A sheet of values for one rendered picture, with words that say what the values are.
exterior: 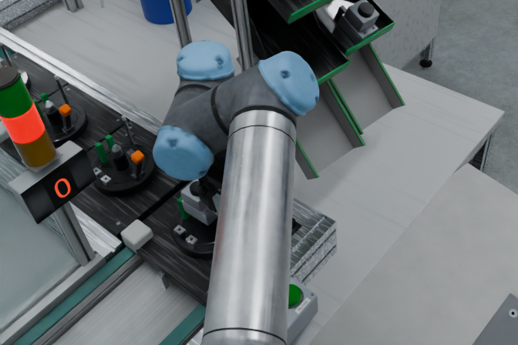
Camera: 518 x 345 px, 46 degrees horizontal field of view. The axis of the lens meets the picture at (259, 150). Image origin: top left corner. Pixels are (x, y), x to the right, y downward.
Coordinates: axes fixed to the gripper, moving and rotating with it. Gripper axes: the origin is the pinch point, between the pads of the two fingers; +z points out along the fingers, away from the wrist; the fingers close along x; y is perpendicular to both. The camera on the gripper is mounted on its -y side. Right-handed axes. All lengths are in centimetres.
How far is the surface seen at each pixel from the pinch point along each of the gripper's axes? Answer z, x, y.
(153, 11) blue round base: 16, 53, -84
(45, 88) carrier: 10, 7, -72
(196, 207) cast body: 0.7, -2.2, -5.7
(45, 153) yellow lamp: -20.7, -18.8, -16.2
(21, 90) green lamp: -32.2, -17.9, -16.4
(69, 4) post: 18, 42, -114
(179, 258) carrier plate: 10.2, -8.2, -6.5
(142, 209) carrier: 10.2, -4.6, -21.1
